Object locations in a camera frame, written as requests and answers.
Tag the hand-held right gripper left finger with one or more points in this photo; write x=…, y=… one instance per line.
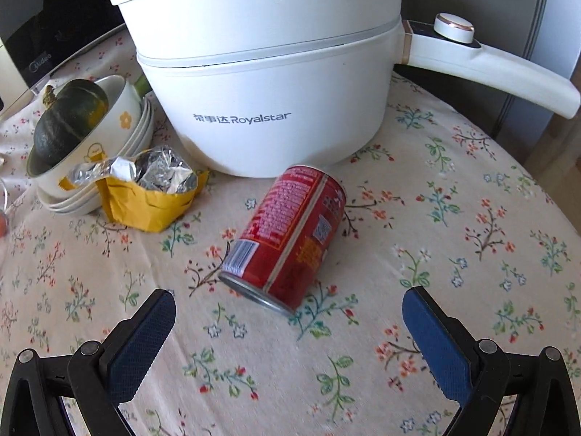
x=140, y=349

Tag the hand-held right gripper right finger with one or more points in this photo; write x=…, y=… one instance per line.
x=435, y=349

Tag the red drink can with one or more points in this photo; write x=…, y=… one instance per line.
x=290, y=236

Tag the yellow foil snack wrapper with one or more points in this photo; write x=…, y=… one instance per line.
x=140, y=204

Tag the white shallow dish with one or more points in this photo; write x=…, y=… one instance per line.
x=150, y=134
x=146, y=125
x=141, y=116

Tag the white bowl with yellow flowers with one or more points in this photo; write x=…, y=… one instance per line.
x=118, y=116

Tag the dark green squash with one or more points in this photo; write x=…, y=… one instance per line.
x=68, y=122

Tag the green vegetable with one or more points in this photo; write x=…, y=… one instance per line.
x=141, y=85

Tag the white electric cooking pot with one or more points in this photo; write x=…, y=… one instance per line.
x=272, y=77

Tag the black door microwave oven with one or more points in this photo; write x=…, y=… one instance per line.
x=54, y=18

